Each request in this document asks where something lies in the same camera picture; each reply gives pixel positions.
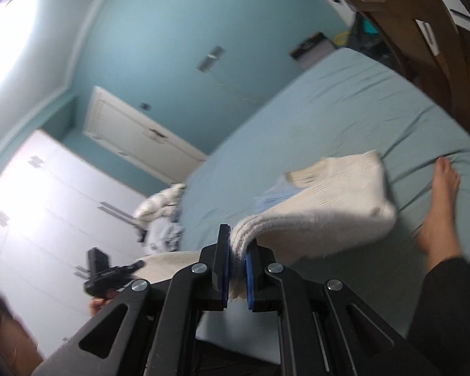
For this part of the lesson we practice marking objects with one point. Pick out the black and teal bag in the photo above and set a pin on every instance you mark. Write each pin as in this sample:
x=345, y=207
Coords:
x=365, y=39

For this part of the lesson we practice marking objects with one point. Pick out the person's right bare foot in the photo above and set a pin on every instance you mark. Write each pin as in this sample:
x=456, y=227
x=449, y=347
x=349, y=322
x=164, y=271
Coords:
x=437, y=236

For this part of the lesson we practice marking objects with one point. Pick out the black and white box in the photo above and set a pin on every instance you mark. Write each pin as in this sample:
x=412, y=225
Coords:
x=312, y=50

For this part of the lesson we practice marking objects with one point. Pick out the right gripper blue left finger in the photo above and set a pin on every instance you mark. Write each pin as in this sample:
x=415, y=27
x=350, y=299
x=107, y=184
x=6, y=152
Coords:
x=149, y=329

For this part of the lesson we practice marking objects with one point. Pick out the brown wooden chair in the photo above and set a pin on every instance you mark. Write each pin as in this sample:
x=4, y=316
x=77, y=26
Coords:
x=430, y=49

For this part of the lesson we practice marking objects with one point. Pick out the light blue bed sheet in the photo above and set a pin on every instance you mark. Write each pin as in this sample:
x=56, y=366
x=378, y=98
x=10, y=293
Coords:
x=346, y=104

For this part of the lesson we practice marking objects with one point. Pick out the pile of grey clothes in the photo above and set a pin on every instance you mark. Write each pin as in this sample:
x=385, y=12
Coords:
x=162, y=236

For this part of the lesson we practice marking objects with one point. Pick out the yellow bin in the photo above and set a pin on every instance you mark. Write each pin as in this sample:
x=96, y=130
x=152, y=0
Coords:
x=341, y=40

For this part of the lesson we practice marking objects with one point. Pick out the wall socket strip with wires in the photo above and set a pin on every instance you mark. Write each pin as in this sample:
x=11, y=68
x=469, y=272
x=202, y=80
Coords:
x=206, y=66

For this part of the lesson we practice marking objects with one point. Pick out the person's left hand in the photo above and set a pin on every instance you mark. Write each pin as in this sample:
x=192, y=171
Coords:
x=96, y=303

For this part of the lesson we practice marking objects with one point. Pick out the blue and white knit sweater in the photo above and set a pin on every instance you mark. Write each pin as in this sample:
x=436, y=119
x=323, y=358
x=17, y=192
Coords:
x=337, y=204

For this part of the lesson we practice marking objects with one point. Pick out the white wardrobe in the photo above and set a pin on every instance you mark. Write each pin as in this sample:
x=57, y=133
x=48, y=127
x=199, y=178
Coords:
x=54, y=207

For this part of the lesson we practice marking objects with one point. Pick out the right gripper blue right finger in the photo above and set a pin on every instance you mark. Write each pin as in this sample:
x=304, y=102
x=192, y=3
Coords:
x=326, y=329

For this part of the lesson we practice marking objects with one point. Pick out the white puffy duvet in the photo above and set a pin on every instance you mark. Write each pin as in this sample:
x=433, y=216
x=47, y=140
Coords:
x=162, y=204

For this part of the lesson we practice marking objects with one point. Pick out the white bedroom door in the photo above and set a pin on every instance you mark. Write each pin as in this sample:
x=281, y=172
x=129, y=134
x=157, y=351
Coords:
x=141, y=141

